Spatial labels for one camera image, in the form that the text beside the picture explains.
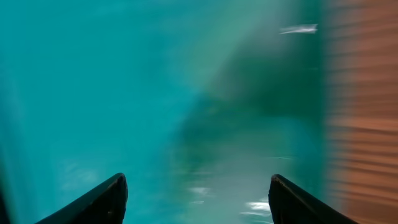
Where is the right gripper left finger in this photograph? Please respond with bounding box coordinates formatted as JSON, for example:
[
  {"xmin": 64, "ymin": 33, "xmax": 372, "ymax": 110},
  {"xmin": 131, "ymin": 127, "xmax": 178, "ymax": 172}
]
[{"xmin": 37, "ymin": 173, "xmax": 128, "ymax": 224}]

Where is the teal plastic serving tray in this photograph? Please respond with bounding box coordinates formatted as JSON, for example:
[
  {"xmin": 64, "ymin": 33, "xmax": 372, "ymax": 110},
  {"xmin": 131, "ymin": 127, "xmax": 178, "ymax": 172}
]
[{"xmin": 1, "ymin": 0, "xmax": 324, "ymax": 223}]

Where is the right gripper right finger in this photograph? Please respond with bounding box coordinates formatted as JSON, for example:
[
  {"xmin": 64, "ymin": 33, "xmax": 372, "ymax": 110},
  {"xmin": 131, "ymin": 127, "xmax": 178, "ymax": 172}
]
[{"xmin": 268, "ymin": 174, "xmax": 358, "ymax": 224}]

